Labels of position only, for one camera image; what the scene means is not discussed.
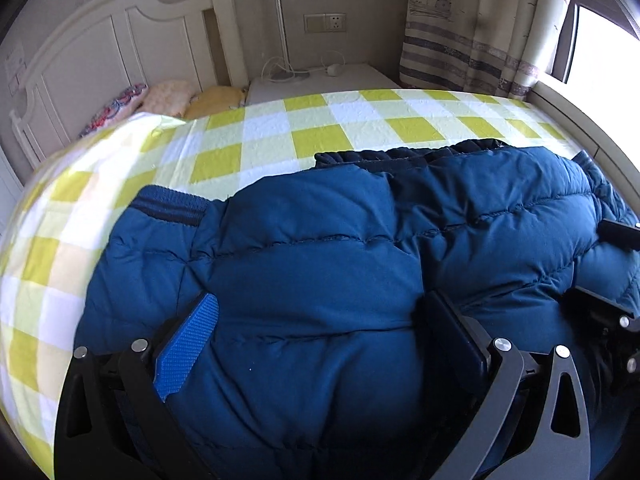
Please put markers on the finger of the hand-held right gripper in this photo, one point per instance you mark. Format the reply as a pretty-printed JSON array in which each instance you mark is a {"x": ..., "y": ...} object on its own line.
[
  {"x": 622, "y": 235},
  {"x": 607, "y": 307}
]

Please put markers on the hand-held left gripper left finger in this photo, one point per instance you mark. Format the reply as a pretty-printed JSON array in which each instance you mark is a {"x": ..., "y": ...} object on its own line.
[{"x": 187, "y": 345}]

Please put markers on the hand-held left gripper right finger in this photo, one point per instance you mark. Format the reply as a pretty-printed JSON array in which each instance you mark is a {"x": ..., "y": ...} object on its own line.
[{"x": 462, "y": 342}]

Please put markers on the blue puffer jacket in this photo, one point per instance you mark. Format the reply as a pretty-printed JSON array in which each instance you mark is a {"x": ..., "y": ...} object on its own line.
[{"x": 325, "y": 270}]

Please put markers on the window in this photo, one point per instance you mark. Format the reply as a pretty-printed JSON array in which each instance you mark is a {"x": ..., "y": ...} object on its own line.
[{"x": 610, "y": 40}]

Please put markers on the yellow checkered bed sheet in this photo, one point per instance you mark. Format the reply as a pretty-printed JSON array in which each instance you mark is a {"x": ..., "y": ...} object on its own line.
[{"x": 250, "y": 135}]

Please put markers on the white door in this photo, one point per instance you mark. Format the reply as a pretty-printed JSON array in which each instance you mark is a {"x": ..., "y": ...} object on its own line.
[{"x": 9, "y": 190}]

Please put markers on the yellow pillow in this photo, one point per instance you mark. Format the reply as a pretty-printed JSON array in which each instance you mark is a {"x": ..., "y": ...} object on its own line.
[{"x": 215, "y": 102}]

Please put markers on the cream checkered pillow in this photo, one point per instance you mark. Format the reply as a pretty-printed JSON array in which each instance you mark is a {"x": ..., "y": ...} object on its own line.
[{"x": 170, "y": 97}]

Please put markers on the floral patterned pillow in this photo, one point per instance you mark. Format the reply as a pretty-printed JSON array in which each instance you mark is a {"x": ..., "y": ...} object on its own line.
[{"x": 115, "y": 107}]

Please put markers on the boat print curtain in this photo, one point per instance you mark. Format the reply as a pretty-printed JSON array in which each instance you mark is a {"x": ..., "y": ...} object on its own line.
[{"x": 465, "y": 25}]

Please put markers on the white nightstand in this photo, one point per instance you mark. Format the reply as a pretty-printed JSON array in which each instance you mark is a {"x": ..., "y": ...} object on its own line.
[{"x": 350, "y": 82}]

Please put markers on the white wooden headboard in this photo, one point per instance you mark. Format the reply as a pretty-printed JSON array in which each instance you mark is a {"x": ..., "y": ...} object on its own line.
[{"x": 100, "y": 55}]

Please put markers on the silver table lamp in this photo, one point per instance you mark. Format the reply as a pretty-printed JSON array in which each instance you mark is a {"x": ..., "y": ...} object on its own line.
[{"x": 280, "y": 20}]

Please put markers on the wall socket panel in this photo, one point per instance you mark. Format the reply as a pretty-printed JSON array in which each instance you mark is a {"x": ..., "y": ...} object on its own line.
[{"x": 325, "y": 22}]

